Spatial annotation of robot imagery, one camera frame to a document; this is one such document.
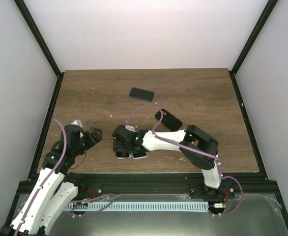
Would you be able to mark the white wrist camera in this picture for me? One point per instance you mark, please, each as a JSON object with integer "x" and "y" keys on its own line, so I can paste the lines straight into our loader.
{"x": 130, "y": 127}
{"x": 77, "y": 122}

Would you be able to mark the right black frame post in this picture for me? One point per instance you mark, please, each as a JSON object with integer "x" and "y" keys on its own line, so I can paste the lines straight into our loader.
{"x": 269, "y": 7}

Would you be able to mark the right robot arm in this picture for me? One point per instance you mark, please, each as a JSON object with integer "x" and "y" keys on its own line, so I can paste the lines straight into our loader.
{"x": 197, "y": 146}

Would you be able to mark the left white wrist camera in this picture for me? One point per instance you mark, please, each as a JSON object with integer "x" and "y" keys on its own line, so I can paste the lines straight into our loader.
{"x": 77, "y": 122}

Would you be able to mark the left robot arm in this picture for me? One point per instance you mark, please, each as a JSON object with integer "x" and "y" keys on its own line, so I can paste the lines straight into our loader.
{"x": 55, "y": 187}

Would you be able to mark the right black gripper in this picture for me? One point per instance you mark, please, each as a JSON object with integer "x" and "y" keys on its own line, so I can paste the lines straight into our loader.
{"x": 118, "y": 147}

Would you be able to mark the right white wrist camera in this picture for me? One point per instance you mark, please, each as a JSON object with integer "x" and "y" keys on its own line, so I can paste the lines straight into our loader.
{"x": 130, "y": 127}

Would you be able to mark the left black frame post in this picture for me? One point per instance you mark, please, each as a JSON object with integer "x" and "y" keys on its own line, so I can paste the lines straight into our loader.
{"x": 22, "y": 7}

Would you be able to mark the light blue slotted cable duct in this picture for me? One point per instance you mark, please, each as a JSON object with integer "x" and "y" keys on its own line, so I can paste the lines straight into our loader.
{"x": 143, "y": 206}

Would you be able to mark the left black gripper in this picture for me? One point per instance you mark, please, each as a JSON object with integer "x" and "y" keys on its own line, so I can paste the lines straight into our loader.
{"x": 98, "y": 138}

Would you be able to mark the black phone case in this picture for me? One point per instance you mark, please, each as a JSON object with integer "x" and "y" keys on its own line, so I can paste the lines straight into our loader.
{"x": 169, "y": 120}

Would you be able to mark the black phone blue edge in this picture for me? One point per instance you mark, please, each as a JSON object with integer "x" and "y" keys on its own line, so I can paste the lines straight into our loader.
{"x": 141, "y": 94}

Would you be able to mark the black frame post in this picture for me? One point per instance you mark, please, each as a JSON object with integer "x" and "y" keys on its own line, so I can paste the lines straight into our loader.
{"x": 22, "y": 7}
{"x": 269, "y": 7}

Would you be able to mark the black aluminium front rail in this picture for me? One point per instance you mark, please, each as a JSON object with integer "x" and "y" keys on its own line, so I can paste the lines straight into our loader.
{"x": 184, "y": 183}

